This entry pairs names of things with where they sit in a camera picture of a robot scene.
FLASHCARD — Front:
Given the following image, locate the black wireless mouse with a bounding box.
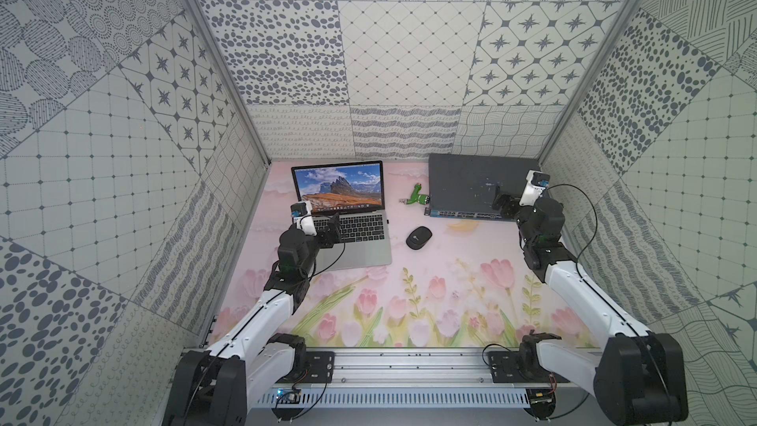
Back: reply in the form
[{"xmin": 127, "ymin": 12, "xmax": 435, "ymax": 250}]
[{"xmin": 405, "ymin": 226, "xmax": 433, "ymax": 250}]

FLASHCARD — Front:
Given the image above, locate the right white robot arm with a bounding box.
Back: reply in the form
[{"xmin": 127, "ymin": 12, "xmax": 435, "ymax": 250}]
[{"xmin": 502, "ymin": 183, "xmax": 689, "ymax": 425}]

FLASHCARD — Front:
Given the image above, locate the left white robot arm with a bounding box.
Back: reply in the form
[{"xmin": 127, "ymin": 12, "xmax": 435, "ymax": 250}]
[{"xmin": 162, "ymin": 202, "xmax": 336, "ymax": 425}]

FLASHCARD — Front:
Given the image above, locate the silver laptop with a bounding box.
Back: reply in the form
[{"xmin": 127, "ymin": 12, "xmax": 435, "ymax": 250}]
[{"xmin": 292, "ymin": 161, "xmax": 392, "ymax": 270}]

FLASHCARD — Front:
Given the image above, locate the green connector plug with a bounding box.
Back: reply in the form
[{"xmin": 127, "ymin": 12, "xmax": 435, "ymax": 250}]
[{"xmin": 399, "ymin": 183, "xmax": 430, "ymax": 205}]

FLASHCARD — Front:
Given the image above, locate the pink floral table mat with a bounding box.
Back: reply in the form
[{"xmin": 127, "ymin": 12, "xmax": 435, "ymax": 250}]
[{"xmin": 209, "ymin": 159, "xmax": 599, "ymax": 349}]

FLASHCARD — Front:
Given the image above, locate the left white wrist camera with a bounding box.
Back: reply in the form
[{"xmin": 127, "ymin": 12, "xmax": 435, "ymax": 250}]
[{"xmin": 291, "ymin": 200, "xmax": 317, "ymax": 236}]

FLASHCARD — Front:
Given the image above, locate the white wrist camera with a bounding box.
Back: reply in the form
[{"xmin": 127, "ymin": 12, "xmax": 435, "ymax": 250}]
[
  {"xmin": 520, "ymin": 170, "xmax": 550, "ymax": 206},
  {"xmin": 291, "ymin": 200, "xmax": 317, "ymax": 236}
]

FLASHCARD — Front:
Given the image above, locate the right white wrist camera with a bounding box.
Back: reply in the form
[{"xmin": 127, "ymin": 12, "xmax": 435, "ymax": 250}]
[{"xmin": 520, "ymin": 170, "xmax": 550, "ymax": 206}]

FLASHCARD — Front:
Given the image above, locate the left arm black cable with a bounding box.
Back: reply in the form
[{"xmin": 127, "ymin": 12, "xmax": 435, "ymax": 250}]
[{"xmin": 306, "ymin": 235, "xmax": 347, "ymax": 279}]

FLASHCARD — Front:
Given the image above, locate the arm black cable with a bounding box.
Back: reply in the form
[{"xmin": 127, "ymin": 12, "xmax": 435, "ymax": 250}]
[
  {"xmin": 546, "ymin": 182, "xmax": 599, "ymax": 264},
  {"xmin": 306, "ymin": 235, "xmax": 347, "ymax": 279}
]

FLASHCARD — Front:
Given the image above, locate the grey network switch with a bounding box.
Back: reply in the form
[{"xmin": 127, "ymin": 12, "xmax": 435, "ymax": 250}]
[{"xmin": 426, "ymin": 154, "xmax": 540, "ymax": 221}]

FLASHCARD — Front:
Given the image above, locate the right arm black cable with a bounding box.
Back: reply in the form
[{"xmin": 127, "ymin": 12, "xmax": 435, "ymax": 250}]
[{"xmin": 546, "ymin": 182, "xmax": 599, "ymax": 264}]

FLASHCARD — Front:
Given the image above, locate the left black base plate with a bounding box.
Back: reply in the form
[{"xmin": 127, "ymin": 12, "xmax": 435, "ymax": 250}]
[{"xmin": 279, "ymin": 351, "xmax": 335, "ymax": 384}]

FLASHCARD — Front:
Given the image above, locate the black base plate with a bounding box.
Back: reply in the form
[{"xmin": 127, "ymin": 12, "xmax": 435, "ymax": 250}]
[
  {"xmin": 279, "ymin": 351, "xmax": 335, "ymax": 384},
  {"xmin": 483, "ymin": 350, "xmax": 569, "ymax": 385}
]

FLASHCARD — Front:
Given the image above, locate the aluminium mounting rail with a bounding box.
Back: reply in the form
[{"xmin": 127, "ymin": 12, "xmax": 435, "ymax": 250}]
[{"xmin": 249, "ymin": 347, "xmax": 575, "ymax": 420}]

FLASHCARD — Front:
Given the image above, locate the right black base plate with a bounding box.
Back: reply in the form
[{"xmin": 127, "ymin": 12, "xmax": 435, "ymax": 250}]
[{"xmin": 483, "ymin": 350, "xmax": 569, "ymax": 385}]

